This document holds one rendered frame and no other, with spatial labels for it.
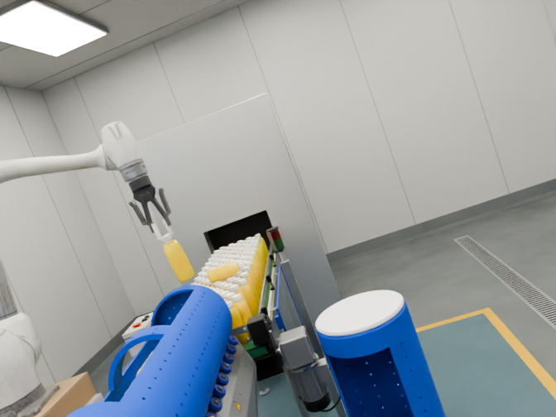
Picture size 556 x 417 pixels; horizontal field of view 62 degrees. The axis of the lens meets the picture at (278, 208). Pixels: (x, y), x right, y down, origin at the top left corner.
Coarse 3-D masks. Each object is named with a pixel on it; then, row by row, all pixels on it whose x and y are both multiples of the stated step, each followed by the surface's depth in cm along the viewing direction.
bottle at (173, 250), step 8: (168, 248) 167; (176, 248) 168; (168, 256) 168; (176, 256) 168; (184, 256) 169; (176, 264) 168; (184, 264) 169; (176, 272) 169; (184, 272) 169; (192, 272) 171; (184, 280) 170
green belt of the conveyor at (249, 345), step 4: (272, 264) 306; (268, 284) 262; (268, 288) 254; (268, 292) 246; (268, 296) 239; (268, 300) 232; (244, 344) 186; (248, 344) 184; (252, 344) 184; (260, 344) 183; (264, 344) 183; (268, 344) 191; (248, 348) 183; (252, 348) 183; (256, 348) 182; (260, 348) 182; (264, 348) 182; (268, 348) 187; (248, 352) 182; (252, 352) 182; (256, 352) 182; (260, 352) 182; (264, 352) 183; (268, 352) 184; (252, 356) 183; (256, 356) 183; (260, 356) 184
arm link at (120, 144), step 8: (104, 128) 161; (112, 128) 160; (120, 128) 161; (104, 136) 161; (112, 136) 160; (120, 136) 161; (128, 136) 162; (104, 144) 162; (112, 144) 160; (120, 144) 160; (128, 144) 161; (136, 144) 164; (112, 152) 161; (120, 152) 160; (128, 152) 161; (136, 152) 163; (112, 160) 164; (120, 160) 161; (128, 160) 162; (136, 160) 163
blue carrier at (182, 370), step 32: (192, 288) 166; (160, 320) 172; (192, 320) 139; (224, 320) 159; (160, 352) 114; (192, 352) 122; (128, 384) 138; (160, 384) 102; (192, 384) 111; (96, 416) 86; (128, 416) 88; (160, 416) 92; (192, 416) 103
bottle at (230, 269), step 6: (228, 264) 229; (234, 264) 229; (210, 270) 230; (216, 270) 229; (222, 270) 228; (228, 270) 228; (234, 270) 228; (240, 270) 231; (210, 276) 228; (216, 276) 228; (222, 276) 229; (228, 276) 230
